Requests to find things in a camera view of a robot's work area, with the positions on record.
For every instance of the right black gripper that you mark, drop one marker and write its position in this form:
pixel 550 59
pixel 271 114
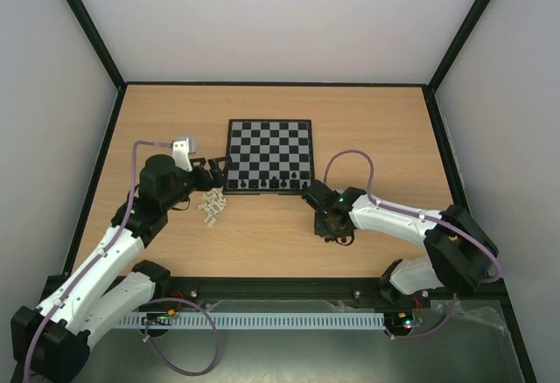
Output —
pixel 315 195

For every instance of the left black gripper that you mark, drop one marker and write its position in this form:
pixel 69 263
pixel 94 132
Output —
pixel 206 184

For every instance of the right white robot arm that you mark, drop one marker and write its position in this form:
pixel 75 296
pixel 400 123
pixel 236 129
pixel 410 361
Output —
pixel 459 254

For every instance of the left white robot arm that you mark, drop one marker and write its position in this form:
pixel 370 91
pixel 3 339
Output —
pixel 55 339

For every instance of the pile of white chess pieces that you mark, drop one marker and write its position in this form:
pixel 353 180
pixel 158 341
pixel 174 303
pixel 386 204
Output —
pixel 214 202

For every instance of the black grey chessboard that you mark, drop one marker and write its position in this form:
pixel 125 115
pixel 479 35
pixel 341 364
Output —
pixel 262 148

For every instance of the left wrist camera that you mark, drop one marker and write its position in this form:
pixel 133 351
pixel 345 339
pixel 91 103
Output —
pixel 181 150

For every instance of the light blue cable duct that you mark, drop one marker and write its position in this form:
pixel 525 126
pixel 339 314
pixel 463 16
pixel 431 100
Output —
pixel 255 321

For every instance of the black aluminium rail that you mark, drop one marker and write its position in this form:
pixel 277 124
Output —
pixel 361 293

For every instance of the black frame post left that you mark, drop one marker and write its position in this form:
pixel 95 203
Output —
pixel 87 24

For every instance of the black frame post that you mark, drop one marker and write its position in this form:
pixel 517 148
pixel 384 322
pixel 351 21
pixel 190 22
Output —
pixel 463 33
pixel 87 24

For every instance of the black frame post right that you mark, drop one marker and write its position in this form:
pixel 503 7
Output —
pixel 463 33

